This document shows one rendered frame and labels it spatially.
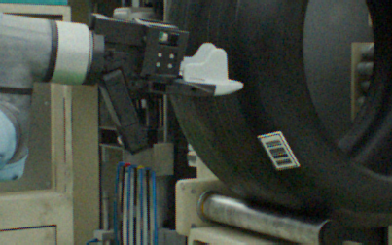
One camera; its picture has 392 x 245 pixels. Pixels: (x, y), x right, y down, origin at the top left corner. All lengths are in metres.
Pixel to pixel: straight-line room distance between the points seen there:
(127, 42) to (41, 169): 0.78
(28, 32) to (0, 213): 0.77
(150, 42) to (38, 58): 0.14
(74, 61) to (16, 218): 0.76
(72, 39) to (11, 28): 0.07
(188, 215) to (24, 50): 0.64
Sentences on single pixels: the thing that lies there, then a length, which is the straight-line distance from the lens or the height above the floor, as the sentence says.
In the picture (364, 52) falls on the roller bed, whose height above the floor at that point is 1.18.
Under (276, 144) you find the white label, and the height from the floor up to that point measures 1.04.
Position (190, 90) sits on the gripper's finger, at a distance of 1.15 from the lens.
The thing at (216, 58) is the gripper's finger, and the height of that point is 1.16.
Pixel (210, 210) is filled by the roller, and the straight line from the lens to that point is 1.63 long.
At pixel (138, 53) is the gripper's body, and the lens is 1.15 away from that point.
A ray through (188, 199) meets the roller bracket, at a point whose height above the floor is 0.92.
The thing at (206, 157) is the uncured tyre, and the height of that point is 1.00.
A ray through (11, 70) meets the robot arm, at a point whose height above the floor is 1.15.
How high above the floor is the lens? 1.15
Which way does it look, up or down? 3 degrees down
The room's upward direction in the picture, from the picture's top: straight up
